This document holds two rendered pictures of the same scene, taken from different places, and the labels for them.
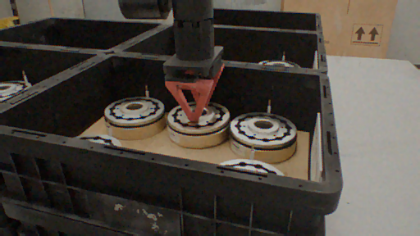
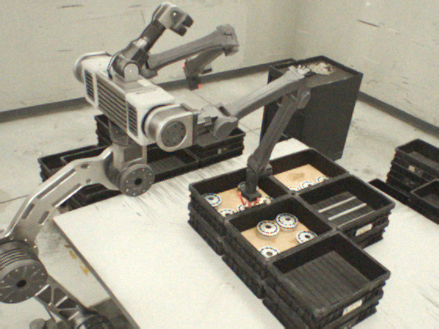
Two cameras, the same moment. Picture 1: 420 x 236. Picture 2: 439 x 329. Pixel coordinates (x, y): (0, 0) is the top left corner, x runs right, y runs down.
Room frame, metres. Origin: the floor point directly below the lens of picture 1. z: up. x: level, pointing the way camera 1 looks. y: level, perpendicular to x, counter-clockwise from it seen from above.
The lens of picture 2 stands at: (1.42, -1.50, 2.20)
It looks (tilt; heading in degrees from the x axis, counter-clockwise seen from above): 34 degrees down; 121
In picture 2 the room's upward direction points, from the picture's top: 8 degrees clockwise
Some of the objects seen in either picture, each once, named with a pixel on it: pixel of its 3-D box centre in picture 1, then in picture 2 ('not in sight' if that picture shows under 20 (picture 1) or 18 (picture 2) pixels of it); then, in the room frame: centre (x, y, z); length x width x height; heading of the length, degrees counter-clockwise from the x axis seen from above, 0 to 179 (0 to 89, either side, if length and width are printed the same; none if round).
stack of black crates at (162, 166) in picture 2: not in sight; (162, 179); (-0.57, 0.49, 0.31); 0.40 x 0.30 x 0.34; 77
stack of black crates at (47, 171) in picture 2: not in sight; (78, 175); (-1.05, 0.19, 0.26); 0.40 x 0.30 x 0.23; 77
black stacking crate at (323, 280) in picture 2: (250, 38); (326, 279); (0.96, -0.13, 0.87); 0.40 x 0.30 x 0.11; 73
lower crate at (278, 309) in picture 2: not in sight; (321, 298); (0.96, -0.13, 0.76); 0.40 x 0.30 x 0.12; 73
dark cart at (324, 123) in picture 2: not in sight; (306, 122); (-0.21, 1.80, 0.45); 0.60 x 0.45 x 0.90; 77
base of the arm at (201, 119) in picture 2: not in sight; (196, 121); (0.46, -0.38, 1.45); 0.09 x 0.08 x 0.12; 167
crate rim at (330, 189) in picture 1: (178, 102); (240, 191); (0.39, 0.04, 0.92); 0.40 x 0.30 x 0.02; 73
